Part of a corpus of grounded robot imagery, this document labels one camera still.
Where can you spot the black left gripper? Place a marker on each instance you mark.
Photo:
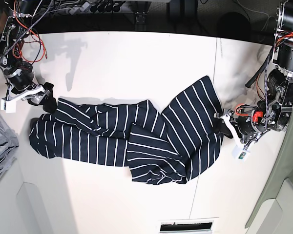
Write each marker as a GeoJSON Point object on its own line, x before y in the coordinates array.
{"type": "Point", "coordinates": [250, 124]}

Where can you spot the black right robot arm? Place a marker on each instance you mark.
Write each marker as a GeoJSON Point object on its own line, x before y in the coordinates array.
{"type": "Point", "coordinates": [16, 24]}

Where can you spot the black round stool base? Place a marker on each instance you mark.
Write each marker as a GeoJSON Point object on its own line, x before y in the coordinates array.
{"type": "Point", "coordinates": [233, 25]}

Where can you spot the white left side panel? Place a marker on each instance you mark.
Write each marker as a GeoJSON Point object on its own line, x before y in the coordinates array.
{"type": "Point", "coordinates": [21, 207]}

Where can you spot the navy white-striped t-shirt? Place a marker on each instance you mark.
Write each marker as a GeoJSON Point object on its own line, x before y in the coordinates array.
{"type": "Point", "coordinates": [174, 145]}

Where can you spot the grey cloth pile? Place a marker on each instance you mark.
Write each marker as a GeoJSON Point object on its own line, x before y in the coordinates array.
{"type": "Point", "coordinates": [8, 146]}

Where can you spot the white slotted vent tray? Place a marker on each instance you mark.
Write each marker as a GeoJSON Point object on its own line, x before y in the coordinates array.
{"type": "Point", "coordinates": [188, 226]}

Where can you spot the green-grey side panel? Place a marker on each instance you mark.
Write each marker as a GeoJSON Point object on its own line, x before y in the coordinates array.
{"type": "Point", "coordinates": [284, 161]}

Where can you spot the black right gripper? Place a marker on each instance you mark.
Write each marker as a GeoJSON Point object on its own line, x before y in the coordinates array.
{"type": "Point", "coordinates": [21, 86]}

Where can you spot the white power strip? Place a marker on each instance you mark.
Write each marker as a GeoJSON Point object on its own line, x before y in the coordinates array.
{"type": "Point", "coordinates": [78, 7]}

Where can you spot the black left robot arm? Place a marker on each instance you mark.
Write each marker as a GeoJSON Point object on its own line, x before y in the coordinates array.
{"type": "Point", "coordinates": [274, 109]}

